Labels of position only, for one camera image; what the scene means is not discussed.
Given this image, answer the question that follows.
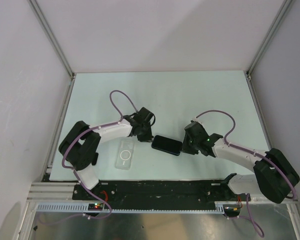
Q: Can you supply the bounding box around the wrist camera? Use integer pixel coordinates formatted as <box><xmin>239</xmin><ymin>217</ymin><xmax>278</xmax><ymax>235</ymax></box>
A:
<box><xmin>137</xmin><ymin>107</ymin><xmax>156</xmax><ymax>126</ymax></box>
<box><xmin>184</xmin><ymin>121</ymin><xmax>209</xmax><ymax>141</ymax></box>

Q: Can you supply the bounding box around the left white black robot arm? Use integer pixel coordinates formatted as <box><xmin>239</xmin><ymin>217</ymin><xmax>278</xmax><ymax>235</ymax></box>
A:
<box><xmin>58</xmin><ymin>115</ymin><xmax>154</xmax><ymax>200</ymax></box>

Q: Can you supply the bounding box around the right aluminium frame post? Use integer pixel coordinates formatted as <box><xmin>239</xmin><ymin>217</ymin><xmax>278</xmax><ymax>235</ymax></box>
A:
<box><xmin>246</xmin><ymin>0</ymin><xmax>295</xmax><ymax>79</ymax></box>

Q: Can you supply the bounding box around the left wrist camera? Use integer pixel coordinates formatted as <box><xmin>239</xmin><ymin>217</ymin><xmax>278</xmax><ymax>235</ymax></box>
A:
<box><xmin>137</xmin><ymin>107</ymin><xmax>156</xmax><ymax>126</ymax></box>

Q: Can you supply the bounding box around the aluminium front frame rail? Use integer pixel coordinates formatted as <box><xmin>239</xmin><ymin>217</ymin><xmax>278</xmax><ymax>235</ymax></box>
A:
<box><xmin>27</xmin><ymin>181</ymin><xmax>297</xmax><ymax>205</ymax></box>

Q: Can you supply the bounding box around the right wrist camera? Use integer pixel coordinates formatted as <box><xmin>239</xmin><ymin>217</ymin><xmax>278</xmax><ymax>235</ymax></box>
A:
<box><xmin>184</xmin><ymin>121</ymin><xmax>209</xmax><ymax>141</ymax></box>

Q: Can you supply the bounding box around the white slotted cable duct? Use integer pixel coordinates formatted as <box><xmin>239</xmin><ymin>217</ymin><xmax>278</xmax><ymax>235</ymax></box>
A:
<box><xmin>36</xmin><ymin>202</ymin><xmax>227</xmax><ymax>215</ymax></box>

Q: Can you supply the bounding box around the black smartphone blue edge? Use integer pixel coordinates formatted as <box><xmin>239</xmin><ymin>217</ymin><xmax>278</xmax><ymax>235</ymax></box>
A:
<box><xmin>151</xmin><ymin>135</ymin><xmax>183</xmax><ymax>156</ymax></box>

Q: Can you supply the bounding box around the left aluminium frame post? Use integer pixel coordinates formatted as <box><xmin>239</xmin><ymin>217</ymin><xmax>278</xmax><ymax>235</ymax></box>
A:
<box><xmin>27</xmin><ymin>0</ymin><xmax>75</xmax><ymax>80</ymax></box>

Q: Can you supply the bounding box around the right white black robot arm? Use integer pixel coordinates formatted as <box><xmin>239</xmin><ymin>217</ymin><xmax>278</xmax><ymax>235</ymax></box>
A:
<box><xmin>182</xmin><ymin>129</ymin><xmax>300</xmax><ymax>204</ymax></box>

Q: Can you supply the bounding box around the clear magsafe phone case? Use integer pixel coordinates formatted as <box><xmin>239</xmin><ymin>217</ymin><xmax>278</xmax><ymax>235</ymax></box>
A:
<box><xmin>115</xmin><ymin>140</ymin><xmax>135</xmax><ymax>170</ymax></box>

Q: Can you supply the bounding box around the aluminium frame post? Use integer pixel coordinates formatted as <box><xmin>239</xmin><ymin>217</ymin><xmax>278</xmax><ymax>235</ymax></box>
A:
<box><xmin>246</xmin><ymin>0</ymin><xmax>295</xmax><ymax>79</ymax></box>
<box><xmin>27</xmin><ymin>0</ymin><xmax>75</xmax><ymax>80</ymax></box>

